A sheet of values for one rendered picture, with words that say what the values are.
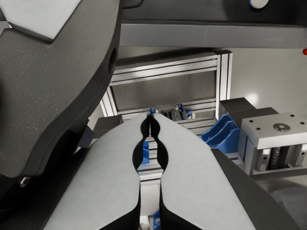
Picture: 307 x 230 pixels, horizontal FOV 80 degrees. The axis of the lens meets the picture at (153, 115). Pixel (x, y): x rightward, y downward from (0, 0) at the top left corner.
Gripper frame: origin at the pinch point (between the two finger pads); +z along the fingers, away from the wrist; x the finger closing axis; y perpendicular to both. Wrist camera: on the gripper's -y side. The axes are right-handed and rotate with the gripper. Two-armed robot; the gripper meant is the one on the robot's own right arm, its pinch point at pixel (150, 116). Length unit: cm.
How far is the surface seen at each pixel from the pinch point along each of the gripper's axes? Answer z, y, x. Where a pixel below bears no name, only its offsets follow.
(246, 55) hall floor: 123, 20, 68
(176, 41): 26.9, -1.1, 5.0
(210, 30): 27.0, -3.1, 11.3
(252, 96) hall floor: 123, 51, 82
